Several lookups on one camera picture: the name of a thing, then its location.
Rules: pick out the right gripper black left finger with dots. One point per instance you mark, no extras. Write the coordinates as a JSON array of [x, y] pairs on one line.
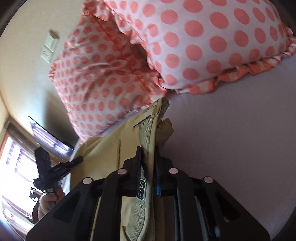
[[132, 179]]

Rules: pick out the pink polka-dot pillow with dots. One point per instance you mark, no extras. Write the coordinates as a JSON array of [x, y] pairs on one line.
[[100, 76], [194, 45]]

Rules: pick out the white wall switch socket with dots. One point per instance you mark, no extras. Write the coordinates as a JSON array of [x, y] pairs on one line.
[[49, 46]]

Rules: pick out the lower pink polka-dot pillow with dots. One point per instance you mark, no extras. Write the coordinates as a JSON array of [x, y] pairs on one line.
[[100, 76]]

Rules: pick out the khaki beige pants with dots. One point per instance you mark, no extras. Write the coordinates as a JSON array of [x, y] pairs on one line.
[[142, 218]]

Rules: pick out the upper pink polka-dot pillow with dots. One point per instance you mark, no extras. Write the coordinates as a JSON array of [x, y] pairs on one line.
[[194, 45]]

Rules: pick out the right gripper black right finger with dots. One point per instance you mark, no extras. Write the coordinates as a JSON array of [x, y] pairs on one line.
[[164, 182]]

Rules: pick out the person's left hand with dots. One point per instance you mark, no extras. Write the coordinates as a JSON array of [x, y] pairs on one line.
[[48, 201]]

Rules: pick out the lavender bed sheet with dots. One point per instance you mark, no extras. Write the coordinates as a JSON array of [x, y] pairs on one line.
[[242, 135]]

